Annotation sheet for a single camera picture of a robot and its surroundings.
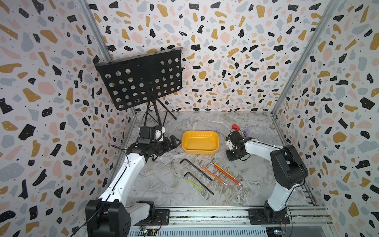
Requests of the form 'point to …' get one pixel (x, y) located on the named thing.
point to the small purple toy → (247, 131)
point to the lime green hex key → (194, 184)
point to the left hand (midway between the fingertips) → (176, 143)
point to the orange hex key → (211, 174)
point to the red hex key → (223, 172)
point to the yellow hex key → (212, 161)
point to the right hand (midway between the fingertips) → (230, 156)
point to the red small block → (236, 127)
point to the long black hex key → (187, 160)
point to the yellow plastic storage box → (200, 142)
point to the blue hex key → (233, 163)
